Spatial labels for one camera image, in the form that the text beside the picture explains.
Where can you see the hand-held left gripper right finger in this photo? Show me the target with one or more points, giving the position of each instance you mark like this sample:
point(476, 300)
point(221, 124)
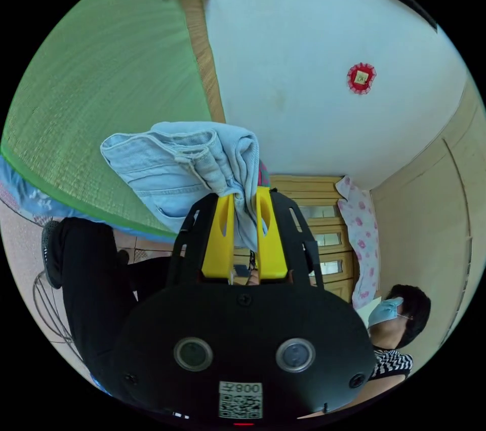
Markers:
point(272, 256)

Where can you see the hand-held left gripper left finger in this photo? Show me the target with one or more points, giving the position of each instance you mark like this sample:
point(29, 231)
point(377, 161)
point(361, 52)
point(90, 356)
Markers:
point(217, 245)

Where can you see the light blue jeans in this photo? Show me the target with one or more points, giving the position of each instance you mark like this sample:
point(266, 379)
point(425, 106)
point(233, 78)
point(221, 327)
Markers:
point(167, 169)

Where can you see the wooden cupboard with glass panes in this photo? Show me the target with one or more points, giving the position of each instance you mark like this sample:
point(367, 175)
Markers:
point(322, 195)

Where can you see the white curtain with pink flowers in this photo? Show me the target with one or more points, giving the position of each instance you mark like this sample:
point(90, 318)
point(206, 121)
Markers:
point(360, 226)

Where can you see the person's body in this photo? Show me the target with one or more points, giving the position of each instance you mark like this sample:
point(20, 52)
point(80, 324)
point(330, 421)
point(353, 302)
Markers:
point(91, 286)

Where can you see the bed with green woven mat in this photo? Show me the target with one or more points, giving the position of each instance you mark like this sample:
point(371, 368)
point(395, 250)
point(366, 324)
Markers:
point(102, 96)

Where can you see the red round wall ornament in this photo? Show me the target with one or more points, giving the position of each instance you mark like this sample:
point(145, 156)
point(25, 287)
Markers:
point(361, 78)

